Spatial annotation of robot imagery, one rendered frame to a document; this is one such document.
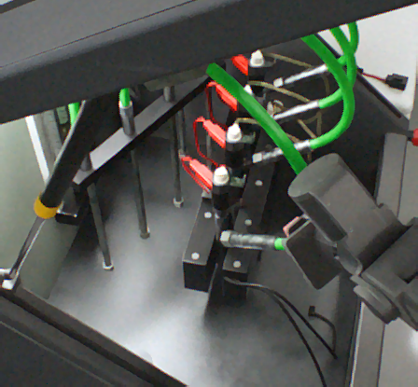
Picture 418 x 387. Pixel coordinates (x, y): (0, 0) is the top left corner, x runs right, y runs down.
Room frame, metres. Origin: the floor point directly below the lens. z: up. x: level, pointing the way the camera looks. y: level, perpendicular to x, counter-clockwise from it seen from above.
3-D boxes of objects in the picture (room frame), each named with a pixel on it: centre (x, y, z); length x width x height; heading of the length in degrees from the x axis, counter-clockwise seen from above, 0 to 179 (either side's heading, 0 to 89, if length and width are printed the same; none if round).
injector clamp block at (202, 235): (0.79, -0.04, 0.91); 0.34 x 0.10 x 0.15; 165
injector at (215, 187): (0.67, -0.02, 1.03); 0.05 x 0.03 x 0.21; 75
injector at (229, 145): (0.75, -0.04, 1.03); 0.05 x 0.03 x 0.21; 75
